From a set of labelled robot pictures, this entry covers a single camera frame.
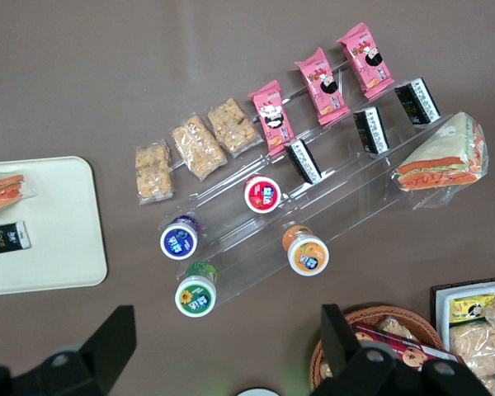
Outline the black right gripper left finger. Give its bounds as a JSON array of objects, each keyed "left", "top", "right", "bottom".
[{"left": 7, "top": 304, "right": 138, "bottom": 396}]

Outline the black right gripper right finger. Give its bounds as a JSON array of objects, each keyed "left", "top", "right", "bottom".
[{"left": 311, "top": 304, "right": 493, "bottom": 396}]

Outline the green gum bottle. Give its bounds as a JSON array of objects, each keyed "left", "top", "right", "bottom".
[{"left": 174, "top": 261, "right": 219, "bottom": 318}]

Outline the orange gum bottle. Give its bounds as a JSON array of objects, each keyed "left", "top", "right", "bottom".
[{"left": 281, "top": 224, "right": 330, "bottom": 276}]

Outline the cream plastic tray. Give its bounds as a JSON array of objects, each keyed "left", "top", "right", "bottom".
[{"left": 0, "top": 155, "right": 108, "bottom": 297}]

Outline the purple gum bottle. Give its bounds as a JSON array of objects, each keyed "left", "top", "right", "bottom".
[{"left": 159, "top": 213, "right": 202, "bottom": 260}]

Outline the red gum bottle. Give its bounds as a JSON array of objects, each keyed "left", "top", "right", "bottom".
[{"left": 243, "top": 174, "right": 282, "bottom": 215}]

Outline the red cookie box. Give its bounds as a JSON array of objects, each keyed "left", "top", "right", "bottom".
[{"left": 352, "top": 323, "right": 468, "bottom": 373}]

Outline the small brown wicker basket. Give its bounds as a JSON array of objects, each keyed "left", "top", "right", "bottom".
[{"left": 309, "top": 304, "right": 445, "bottom": 393}]

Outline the black box with white liner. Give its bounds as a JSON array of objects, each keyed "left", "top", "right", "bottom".
[{"left": 430, "top": 275, "right": 495, "bottom": 396}]

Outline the yellow cartoon snack packet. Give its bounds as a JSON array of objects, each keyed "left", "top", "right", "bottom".
[{"left": 449, "top": 292, "right": 495, "bottom": 324}]

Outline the black packet with white end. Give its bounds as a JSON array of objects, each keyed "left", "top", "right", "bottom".
[{"left": 0, "top": 221, "right": 32, "bottom": 257}]

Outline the clear acrylic stepped display stand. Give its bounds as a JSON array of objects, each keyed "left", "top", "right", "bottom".
[{"left": 158, "top": 61, "right": 487, "bottom": 307}]

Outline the clear-wrapped puffed rice bar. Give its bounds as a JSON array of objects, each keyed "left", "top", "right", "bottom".
[
  {"left": 134, "top": 139, "right": 177, "bottom": 206},
  {"left": 206, "top": 97, "right": 263, "bottom": 158},
  {"left": 170, "top": 114, "right": 228, "bottom": 181}
]

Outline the small wrapped triangle sandwich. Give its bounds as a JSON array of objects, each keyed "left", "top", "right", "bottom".
[{"left": 0, "top": 173, "right": 38, "bottom": 215}]

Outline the black and white snack packet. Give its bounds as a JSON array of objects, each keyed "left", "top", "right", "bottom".
[
  {"left": 394, "top": 77, "right": 441, "bottom": 125},
  {"left": 353, "top": 106, "right": 391, "bottom": 156},
  {"left": 283, "top": 138, "right": 323, "bottom": 186}
]

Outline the large wrapped triangle sandwich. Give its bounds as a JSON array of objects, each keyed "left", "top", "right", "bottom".
[{"left": 390, "top": 111, "right": 488, "bottom": 205}]

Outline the pink cartoon snack packet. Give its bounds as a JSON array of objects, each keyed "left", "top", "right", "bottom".
[
  {"left": 247, "top": 79, "right": 298, "bottom": 157},
  {"left": 294, "top": 47, "right": 351, "bottom": 126},
  {"left": 336, "top": 22, "right": 396, "bottom": 101}
]

